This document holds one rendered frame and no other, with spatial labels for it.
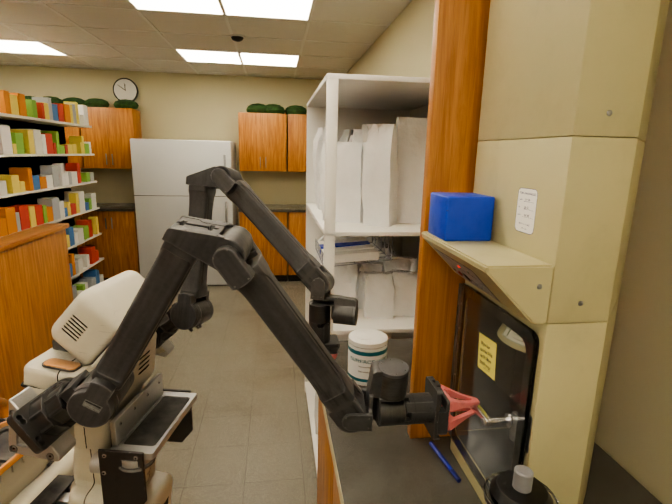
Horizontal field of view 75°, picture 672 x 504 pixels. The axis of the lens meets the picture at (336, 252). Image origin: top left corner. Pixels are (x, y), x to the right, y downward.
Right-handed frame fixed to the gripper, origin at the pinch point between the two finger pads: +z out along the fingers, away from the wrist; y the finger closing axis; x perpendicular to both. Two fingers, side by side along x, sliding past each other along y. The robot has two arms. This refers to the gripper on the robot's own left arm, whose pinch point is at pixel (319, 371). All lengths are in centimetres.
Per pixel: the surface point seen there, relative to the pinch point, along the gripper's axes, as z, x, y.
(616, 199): -51, -46, 42
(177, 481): 110, 97, -63
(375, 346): 2.2, 18.5, 19.9
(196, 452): 110, 119, -57
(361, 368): 10.0, 19.2, 15.7
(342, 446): 16.1, -10.3, 5.2
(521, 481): -10, -56, 25
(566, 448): -7, -46, 40
